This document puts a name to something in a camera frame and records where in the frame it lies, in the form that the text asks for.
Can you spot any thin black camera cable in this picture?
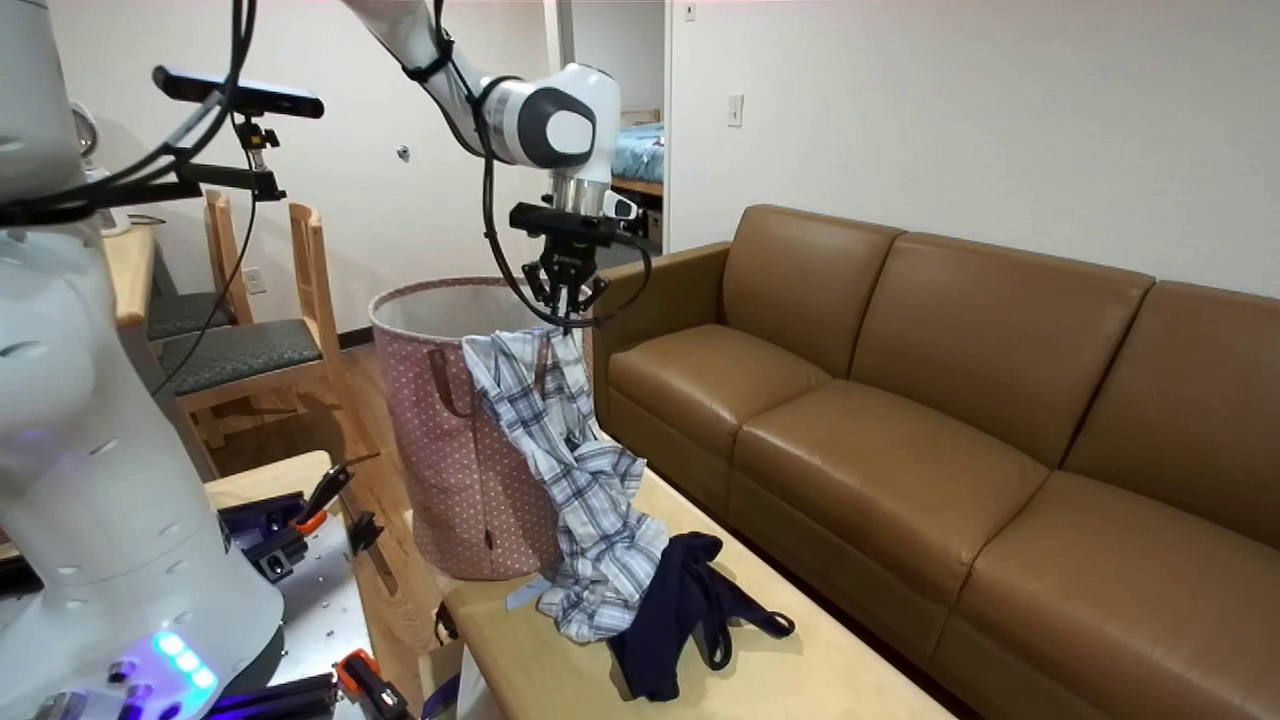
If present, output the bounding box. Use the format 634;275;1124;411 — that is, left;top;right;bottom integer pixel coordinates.
141;184;265;410

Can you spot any pink patterned laundry bag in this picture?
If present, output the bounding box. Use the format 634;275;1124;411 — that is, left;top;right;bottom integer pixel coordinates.
363;275;605;584

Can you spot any brown leather sofa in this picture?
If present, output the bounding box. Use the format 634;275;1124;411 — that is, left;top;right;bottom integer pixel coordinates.
582;201;1280;720

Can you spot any wooden chair with grey cushion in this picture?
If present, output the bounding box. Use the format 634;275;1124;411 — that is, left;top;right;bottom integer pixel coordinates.
155;197;393;471
111;184;254;344

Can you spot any black and orange clamp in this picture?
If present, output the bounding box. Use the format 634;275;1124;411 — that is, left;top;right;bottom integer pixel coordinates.
331;650;417;720
254;453;384;584

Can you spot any black bar-shaped camera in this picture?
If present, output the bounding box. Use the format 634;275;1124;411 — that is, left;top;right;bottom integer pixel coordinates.
147;61;327;125

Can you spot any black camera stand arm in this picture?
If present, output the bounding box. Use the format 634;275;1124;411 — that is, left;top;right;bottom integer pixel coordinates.
5;114;291;215

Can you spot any blue grey checkered shirt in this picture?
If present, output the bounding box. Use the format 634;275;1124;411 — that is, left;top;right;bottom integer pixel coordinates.
459;319;674;650

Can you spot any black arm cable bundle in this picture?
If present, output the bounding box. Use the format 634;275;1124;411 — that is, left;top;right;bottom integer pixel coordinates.
0;0;259;229

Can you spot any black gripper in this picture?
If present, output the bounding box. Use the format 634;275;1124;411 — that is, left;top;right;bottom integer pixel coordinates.
523;236;608;334

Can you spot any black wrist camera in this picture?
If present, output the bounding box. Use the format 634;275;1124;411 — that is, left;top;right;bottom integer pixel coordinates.
507;197;654;251

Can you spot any navy blue garment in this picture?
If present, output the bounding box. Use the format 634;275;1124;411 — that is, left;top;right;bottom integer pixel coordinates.
605;532;800;705

